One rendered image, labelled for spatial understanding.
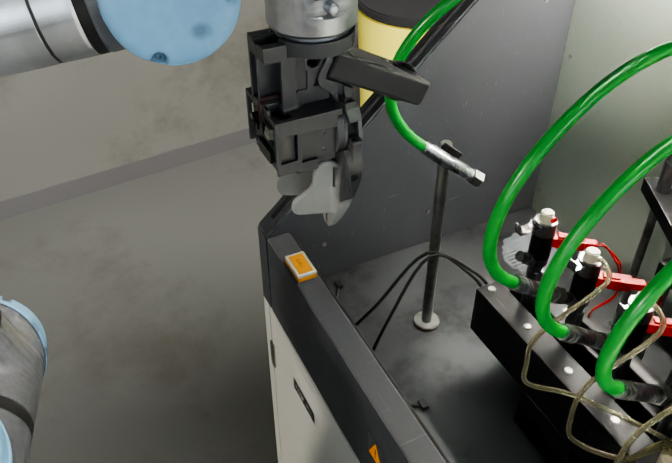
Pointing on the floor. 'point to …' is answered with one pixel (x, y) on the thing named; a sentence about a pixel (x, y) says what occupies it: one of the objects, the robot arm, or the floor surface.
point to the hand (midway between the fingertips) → (336, 211)
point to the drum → (396, 10)
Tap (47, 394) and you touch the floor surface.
